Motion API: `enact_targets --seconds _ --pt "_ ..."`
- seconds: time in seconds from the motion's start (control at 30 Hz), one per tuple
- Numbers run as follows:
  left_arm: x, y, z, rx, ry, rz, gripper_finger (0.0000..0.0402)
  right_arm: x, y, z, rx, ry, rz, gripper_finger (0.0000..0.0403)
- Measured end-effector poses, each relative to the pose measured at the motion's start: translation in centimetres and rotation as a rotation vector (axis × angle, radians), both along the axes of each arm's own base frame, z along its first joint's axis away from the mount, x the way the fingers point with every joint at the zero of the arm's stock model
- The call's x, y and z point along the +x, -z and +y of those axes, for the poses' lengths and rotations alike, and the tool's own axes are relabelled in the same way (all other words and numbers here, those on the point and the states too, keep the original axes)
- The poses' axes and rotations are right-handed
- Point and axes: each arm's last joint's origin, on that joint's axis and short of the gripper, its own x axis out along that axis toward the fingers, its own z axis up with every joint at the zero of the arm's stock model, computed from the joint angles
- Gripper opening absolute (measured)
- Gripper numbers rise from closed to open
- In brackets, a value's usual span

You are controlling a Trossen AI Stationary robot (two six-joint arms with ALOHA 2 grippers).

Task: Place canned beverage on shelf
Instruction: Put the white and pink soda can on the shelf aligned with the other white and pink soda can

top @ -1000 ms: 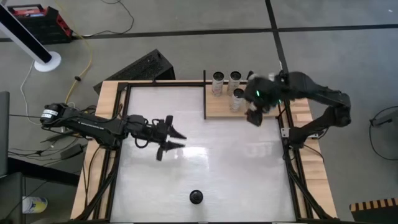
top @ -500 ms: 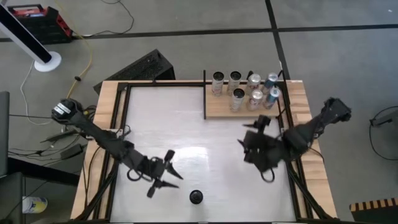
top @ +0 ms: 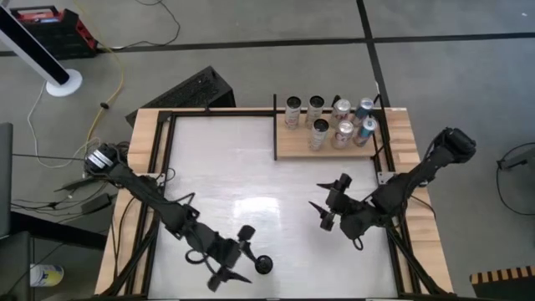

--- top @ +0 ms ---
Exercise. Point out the black orange striped box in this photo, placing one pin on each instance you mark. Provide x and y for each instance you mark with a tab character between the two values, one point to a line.
505	288

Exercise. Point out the small black glossy object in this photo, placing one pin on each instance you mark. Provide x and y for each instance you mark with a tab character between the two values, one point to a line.
337	101

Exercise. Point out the blue silver Red Bull can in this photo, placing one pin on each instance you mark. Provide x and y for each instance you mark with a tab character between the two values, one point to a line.
365	131
364	108

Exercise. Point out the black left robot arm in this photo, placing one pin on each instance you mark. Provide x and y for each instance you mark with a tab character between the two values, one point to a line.
142	190

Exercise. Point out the dark grey panel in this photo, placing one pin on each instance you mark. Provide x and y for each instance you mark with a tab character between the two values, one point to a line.
5	180

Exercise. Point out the red black toolbox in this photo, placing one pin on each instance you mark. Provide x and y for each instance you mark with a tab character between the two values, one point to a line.
54	35

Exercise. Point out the Celsius Tropical Vibe can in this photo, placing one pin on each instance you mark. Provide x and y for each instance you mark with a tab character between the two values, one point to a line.
317	138
315	106

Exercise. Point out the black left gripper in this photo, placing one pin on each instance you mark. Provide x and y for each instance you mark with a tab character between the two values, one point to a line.
223	253

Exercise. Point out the white yellow jug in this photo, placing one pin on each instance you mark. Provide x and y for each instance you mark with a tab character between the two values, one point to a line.
46	275

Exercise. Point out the silver metal mounting plate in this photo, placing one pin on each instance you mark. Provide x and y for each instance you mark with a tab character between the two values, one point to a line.
384	177

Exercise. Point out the black floor beam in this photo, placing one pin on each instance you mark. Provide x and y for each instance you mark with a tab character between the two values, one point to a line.
58	232

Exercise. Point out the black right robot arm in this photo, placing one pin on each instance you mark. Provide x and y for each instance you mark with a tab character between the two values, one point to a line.
418	171

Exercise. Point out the wooden shelf with black frame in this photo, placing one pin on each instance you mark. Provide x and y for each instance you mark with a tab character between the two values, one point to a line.
292	144

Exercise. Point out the black metal table frame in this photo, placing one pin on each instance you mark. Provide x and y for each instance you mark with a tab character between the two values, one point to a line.
225	113

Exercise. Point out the white black pole stand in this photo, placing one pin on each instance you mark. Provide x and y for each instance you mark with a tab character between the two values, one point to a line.
37	52

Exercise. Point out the black power adapter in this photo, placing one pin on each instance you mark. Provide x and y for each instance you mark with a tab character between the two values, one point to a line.
97	203

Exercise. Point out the grey metal stand foot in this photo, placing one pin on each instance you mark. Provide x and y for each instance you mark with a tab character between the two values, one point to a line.
516	159

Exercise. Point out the silver Diet Coke can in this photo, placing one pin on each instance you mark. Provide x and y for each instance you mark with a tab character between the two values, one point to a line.
340	109
342	136

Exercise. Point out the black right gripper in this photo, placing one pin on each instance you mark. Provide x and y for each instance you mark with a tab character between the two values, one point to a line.
340	202

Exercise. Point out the black perforated computer case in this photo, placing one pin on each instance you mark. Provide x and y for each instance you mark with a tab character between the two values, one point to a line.
188	90

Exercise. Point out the dark grey cabinet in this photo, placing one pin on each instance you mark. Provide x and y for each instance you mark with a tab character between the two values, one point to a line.
14	267

